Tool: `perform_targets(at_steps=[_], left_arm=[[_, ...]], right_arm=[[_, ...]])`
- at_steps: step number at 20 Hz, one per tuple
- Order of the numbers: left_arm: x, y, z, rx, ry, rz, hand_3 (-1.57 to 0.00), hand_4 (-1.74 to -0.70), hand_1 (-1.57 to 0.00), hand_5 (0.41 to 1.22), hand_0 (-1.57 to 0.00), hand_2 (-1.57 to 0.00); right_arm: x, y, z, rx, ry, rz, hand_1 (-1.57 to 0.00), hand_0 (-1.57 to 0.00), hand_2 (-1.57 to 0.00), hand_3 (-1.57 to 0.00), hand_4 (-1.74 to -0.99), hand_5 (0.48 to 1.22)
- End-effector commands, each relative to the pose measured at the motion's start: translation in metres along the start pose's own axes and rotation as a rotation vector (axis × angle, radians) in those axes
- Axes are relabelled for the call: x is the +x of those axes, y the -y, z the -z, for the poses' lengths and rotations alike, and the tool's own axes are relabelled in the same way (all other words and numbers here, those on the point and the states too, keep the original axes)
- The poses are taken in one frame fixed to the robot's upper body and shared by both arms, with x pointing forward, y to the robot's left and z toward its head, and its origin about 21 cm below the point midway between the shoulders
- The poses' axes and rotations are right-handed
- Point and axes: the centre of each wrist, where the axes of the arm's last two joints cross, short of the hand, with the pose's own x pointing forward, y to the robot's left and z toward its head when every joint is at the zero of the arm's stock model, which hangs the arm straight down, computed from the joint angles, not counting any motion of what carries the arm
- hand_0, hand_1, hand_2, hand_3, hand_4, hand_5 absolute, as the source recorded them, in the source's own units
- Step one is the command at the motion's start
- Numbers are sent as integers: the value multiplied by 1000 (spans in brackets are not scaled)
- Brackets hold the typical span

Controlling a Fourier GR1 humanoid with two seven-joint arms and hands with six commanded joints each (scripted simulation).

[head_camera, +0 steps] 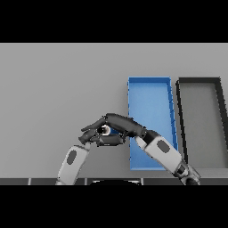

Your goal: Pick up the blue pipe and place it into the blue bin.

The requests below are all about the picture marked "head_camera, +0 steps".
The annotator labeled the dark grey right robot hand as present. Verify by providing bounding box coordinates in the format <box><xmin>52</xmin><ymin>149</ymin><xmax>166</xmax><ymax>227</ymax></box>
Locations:
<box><xmin>80</xmin><ymin>112</ymin><xmax>158</xmax><ymax>142</ymax></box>

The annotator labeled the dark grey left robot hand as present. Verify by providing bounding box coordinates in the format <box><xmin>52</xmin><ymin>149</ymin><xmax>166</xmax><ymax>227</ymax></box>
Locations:
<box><xmin>77</xmin><ymin>128</ymin><xmax>125</xmax><ymax>151</ymax></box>

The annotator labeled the blue pipe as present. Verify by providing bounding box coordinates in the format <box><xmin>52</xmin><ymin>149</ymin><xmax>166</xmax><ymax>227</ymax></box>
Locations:
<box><xmin>96</xmin><ymin>124</ymin><xmax>120</xmax><ymax>137</ymax></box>

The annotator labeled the blue bin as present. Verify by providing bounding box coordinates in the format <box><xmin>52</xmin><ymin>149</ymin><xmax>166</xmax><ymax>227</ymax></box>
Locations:
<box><xmin>126</xmin><ymin>76</ymin><xmax>179</xmax><ymax>171</ymax></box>

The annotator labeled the dark grey bin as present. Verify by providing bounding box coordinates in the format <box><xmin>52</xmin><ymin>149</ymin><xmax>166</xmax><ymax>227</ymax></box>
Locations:
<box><xmin>175</xmin><ymin>77</ymin><xmax>228</xmax><ymax>169</ymax></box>

